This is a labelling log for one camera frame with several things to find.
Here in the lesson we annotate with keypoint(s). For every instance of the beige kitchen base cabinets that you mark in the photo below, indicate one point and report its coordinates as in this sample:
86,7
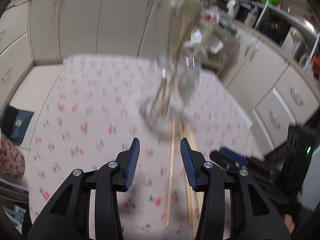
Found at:
270,86

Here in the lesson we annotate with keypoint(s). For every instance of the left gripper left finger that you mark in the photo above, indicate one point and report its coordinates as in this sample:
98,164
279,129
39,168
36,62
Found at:
66,215

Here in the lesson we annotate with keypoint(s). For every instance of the clear glass jar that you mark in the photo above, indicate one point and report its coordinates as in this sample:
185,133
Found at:
150,102

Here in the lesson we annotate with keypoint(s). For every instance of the single wooden chopstick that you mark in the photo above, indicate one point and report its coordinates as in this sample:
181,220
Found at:
171,169

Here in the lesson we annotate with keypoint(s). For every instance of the cherry print tablecloth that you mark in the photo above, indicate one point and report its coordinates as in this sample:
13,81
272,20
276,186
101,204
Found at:
91,114

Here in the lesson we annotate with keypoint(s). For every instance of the blue dustpan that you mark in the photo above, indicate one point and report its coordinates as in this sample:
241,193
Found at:
15,122

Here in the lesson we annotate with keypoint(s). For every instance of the white electric kettle pot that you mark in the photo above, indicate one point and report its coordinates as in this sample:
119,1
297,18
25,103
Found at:
294,44

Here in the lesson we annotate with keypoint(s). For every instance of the white thermos jug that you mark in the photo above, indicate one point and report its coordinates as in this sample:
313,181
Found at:
232,8

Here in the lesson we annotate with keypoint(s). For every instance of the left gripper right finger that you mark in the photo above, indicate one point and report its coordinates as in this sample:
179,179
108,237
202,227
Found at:
253,216

